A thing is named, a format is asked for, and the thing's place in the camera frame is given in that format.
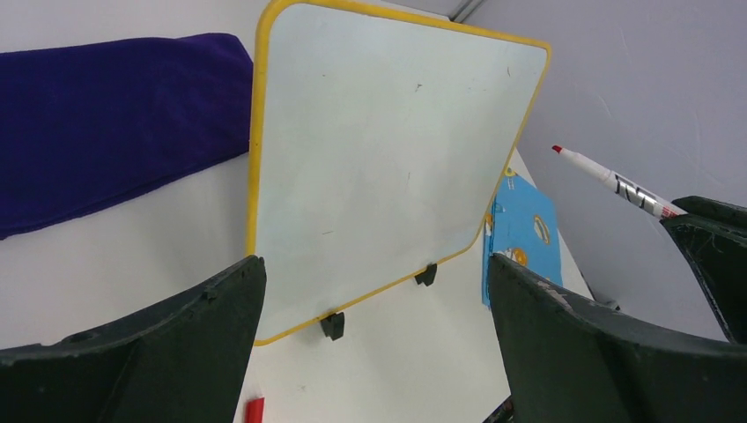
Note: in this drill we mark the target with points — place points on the red capped whiteboard marker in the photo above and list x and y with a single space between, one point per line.
622 186

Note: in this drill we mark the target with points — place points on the red marker cap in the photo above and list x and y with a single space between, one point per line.
254 410

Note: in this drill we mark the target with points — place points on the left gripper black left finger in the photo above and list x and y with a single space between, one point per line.
182 359

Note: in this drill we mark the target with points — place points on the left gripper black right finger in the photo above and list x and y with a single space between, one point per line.
571 359

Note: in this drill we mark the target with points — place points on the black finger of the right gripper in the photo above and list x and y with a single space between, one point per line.
711 236

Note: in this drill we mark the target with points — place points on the black right whiteboard foot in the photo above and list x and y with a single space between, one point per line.
427 276

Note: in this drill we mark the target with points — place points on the black left whiteboard foot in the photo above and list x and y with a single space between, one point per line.
333 326

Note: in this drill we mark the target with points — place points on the black whiteboard foot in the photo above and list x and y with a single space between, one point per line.
333 326
427 276

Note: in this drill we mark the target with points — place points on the blue cartoon print cloth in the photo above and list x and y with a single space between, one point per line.
522 225

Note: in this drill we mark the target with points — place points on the yellow framed whiteboard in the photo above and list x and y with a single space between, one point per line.
378 140

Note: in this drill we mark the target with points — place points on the grey aluminium frame post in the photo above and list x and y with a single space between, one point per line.
464 9

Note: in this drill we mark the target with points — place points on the purple cloth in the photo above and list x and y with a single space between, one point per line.
88 127

